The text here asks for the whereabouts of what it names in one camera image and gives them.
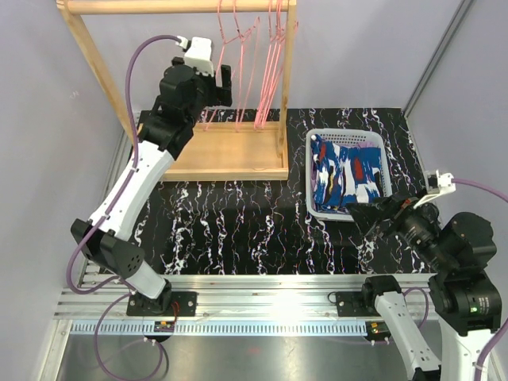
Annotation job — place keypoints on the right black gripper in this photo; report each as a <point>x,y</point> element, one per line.
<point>367,215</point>

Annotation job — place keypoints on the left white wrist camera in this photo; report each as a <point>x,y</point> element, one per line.
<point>197,54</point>

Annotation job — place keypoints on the pink empty wire hanger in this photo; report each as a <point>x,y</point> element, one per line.
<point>272,70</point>

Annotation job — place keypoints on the pink hanger with purple trousers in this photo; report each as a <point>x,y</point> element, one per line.
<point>245,38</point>

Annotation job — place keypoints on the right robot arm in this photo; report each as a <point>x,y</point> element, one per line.
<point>467,303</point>

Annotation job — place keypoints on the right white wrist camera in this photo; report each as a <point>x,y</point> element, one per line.
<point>439,184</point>

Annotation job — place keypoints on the white plastic basket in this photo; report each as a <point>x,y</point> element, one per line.
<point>344,166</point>

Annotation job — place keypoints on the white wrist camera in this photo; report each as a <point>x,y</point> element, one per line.
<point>439,184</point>
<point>197,54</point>

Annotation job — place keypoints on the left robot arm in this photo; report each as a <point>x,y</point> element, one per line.
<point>104,237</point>

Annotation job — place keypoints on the black marble table mat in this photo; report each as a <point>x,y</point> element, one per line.
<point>264,228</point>

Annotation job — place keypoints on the aluminium mounting rail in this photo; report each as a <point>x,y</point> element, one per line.
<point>228,305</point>

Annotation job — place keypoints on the wooden clothes rack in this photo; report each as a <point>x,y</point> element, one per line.
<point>215,152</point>

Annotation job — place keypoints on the blue patterned trousers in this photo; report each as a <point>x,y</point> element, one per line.
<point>345,174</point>

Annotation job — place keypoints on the pink hanger with blue trousers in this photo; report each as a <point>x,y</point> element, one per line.
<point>225,42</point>

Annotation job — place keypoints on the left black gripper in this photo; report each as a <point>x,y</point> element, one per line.
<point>219,95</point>

